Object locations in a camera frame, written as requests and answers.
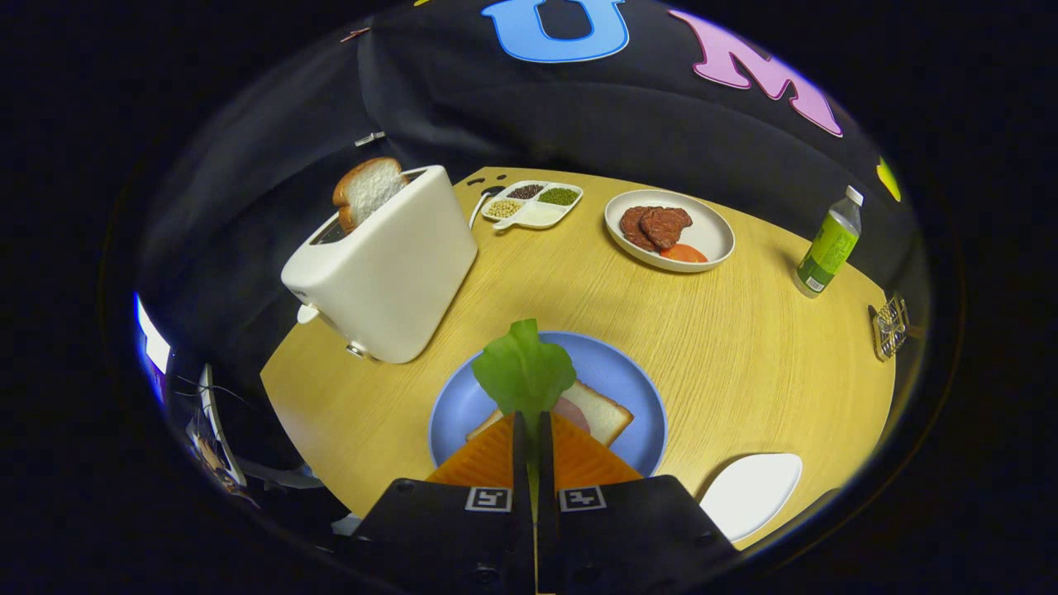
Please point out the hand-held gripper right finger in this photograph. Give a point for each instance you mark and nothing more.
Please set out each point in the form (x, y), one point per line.
(546, 454)

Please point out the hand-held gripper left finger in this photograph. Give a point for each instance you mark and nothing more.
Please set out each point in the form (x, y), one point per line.
(521, 463)

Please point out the green lettuce leaf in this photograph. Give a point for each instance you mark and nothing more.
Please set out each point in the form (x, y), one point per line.
(525, 372)

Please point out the toasted bread slice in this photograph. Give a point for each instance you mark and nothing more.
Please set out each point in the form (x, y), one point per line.
(372, 186)

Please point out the pink ham slice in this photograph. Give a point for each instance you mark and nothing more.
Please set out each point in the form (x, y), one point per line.
(574, 413)

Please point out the white bread slice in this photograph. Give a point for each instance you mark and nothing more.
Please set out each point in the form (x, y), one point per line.
(607, 417)

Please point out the blue round plate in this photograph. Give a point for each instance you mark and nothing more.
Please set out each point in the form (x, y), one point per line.
(612, 372)

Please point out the white rounded square plate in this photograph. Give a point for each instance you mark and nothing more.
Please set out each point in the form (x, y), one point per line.
(752, 496)

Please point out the white toaster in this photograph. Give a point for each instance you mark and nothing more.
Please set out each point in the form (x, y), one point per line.
(397, 264)

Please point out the brown meat patty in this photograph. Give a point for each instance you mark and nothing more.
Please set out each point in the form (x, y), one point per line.
(630, 231)
(665, 225)

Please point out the white divided bean tray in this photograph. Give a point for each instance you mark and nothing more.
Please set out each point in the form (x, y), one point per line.
(541, 215)

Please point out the red tomato slice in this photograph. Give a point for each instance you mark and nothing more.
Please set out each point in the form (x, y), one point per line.
(684, 254)

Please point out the white oval plate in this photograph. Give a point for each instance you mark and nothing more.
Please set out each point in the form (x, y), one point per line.
(711, 231)

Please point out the black backdrop cloth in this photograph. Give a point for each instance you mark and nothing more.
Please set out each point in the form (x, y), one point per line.
(496, 116)

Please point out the green label drink bottle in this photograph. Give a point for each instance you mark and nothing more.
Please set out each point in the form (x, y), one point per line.
(826, 248)

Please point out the silver cloth clip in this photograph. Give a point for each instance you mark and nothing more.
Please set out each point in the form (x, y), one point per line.
(369, 138)

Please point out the lit screen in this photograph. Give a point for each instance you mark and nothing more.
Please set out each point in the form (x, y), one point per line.
(153, 339)

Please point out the red cloth clip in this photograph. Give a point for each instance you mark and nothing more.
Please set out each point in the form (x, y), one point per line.
(355, 34)

